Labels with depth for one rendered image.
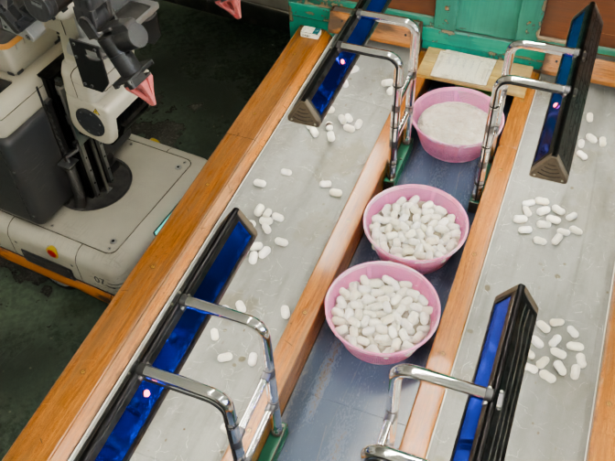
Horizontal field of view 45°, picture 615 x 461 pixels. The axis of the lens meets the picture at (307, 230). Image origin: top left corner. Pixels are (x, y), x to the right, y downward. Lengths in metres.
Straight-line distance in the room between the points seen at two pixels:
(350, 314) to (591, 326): 0.55
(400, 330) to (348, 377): 0.16
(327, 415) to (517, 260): 0.61
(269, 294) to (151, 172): 1.14
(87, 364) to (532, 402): 0.97
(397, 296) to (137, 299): 0.61
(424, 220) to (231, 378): 0.65
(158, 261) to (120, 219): 0.82
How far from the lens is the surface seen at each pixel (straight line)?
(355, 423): 1.70
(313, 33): 2.53
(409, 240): 1.91
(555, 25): 2.39
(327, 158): 2.12
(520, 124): 2.25
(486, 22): 2.42
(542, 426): 1.67
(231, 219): 1.47
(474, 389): 1.24
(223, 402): 1.24
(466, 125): 2.26
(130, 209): 2.72
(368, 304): 1.79
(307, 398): 1.73
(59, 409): 1.71
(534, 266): 1.91
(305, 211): 1.98
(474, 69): 2.40
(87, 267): 2.63
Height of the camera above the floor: 2.18
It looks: 48 degrees down
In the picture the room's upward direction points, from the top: 3 degrees counter-clockwise
